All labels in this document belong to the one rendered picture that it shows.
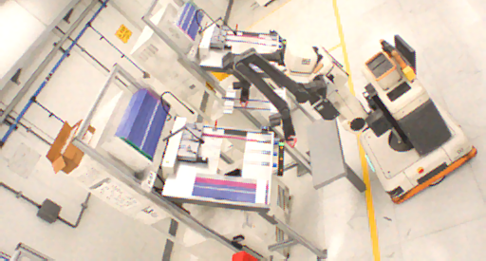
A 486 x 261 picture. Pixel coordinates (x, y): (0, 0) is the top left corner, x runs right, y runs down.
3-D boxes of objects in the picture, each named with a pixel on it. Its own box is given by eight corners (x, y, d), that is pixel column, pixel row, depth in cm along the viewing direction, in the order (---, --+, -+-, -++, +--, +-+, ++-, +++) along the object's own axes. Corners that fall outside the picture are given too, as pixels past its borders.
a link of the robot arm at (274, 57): (224, 65, 236) (222, 49, 239) (222, 73, 249) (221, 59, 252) (294, 61, 243) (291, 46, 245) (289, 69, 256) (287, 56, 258)
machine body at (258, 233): (293, 191, 350) (250, 154, 320) (291, 261, 300) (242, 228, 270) (239, 213, 383) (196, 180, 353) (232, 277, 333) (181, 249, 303)
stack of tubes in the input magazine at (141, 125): (170, 107, 287) (143, 85, 274) (152, 159, 251) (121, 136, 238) (158, 115, 294) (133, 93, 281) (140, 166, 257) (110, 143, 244)
